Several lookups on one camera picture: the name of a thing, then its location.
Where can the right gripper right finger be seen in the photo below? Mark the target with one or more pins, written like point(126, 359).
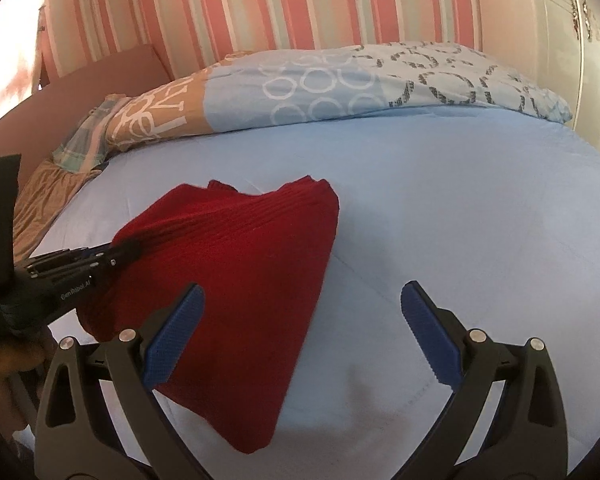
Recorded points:
point(527, 438)

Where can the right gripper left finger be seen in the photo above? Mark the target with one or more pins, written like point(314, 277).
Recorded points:
point(74, 434)

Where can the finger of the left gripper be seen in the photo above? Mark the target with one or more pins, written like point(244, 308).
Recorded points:
point(58, 272)
point(83, 256)

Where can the red knit sweater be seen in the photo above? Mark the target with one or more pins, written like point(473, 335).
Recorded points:
point(261, 262)

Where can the left hand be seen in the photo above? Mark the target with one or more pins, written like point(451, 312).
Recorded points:
point(18, 357)

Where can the tan satin cloth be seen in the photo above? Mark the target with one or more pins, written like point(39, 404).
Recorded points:
point(45, 195)

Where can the plaid pastel pillow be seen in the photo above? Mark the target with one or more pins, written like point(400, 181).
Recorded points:
point(86, 148)

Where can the pink brown headboard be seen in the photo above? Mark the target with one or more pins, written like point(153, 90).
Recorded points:
point(35, 127)

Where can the light blue bed sheet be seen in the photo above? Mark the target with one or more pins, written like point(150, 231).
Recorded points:
point(496, 214)

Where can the blue patterned folded duvet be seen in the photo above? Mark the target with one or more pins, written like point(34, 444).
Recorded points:
point(284, 87)

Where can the white wardrobe with flowers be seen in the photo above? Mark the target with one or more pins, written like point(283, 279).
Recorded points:
point(556, 43)

